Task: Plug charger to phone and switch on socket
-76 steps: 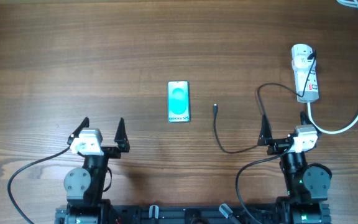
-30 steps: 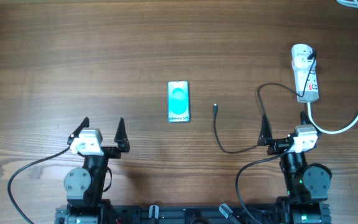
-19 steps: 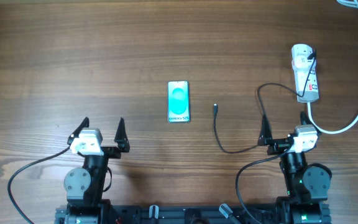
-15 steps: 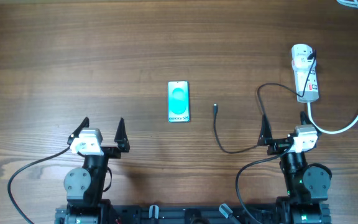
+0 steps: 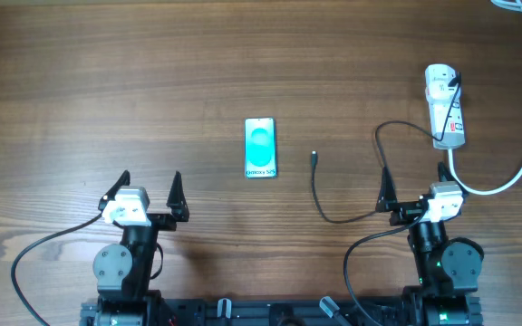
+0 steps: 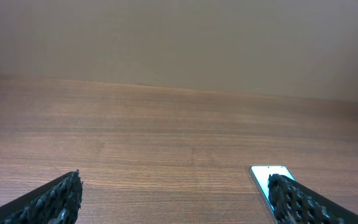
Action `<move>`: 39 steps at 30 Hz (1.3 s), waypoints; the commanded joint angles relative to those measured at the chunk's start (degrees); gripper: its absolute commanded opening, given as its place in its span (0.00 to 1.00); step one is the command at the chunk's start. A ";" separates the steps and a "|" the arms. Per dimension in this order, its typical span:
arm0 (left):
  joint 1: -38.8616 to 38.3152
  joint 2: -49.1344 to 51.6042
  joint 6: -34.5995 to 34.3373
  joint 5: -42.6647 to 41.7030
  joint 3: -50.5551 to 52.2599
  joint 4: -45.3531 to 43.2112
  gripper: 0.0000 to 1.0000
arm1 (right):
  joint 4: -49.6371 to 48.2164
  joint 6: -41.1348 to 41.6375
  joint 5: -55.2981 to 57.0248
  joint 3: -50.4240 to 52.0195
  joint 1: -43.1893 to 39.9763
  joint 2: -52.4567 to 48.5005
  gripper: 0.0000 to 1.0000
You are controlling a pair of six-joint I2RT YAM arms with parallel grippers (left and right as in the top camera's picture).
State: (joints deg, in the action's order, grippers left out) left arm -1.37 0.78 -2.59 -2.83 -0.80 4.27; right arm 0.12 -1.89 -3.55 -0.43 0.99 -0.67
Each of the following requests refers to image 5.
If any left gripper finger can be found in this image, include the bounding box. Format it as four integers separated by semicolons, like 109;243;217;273
166;171;189;222
98;170;131;211

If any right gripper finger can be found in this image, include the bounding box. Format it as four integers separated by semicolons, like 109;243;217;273
437;161;469;197
375;167;398;213

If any black USB charging cable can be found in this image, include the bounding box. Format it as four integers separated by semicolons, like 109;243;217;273
310;72;463;225

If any smartphone with blue screen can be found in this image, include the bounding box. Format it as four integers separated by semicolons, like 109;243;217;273
244;117;277;179

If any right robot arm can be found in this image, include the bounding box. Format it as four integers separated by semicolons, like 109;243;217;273
375;163;485;326

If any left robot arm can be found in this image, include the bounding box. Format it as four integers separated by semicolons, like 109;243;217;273
80;171;189;326

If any white charger plug adapter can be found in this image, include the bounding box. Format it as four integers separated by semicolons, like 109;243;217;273
425;63;458;104

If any white power strip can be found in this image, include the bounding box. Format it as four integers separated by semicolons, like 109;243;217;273
427;72;466;150

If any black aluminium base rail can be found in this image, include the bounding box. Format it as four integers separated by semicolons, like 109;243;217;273
79;296;484;326

